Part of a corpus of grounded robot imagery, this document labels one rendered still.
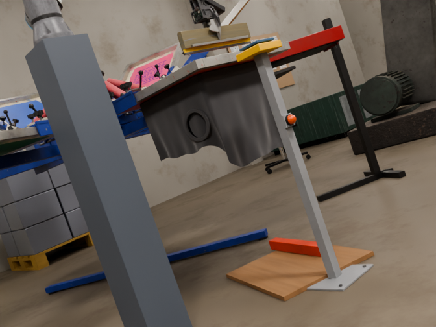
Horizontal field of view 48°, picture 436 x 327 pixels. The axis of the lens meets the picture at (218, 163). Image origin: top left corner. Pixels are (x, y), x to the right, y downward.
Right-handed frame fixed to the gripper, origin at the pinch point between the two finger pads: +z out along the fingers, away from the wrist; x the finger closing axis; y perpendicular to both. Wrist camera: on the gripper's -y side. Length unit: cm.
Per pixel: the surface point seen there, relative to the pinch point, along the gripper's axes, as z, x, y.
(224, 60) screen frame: 13.2, 14.1, 13.9
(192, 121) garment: 31.5, -10.0, 20.8
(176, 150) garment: 42, -29, 20
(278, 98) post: 35.1, 33.3, 12.3
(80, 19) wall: -176, -457, -209
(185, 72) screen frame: 13.2, 5.8, 29.0
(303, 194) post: 74, 31, 14
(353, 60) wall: -20, -467, -860
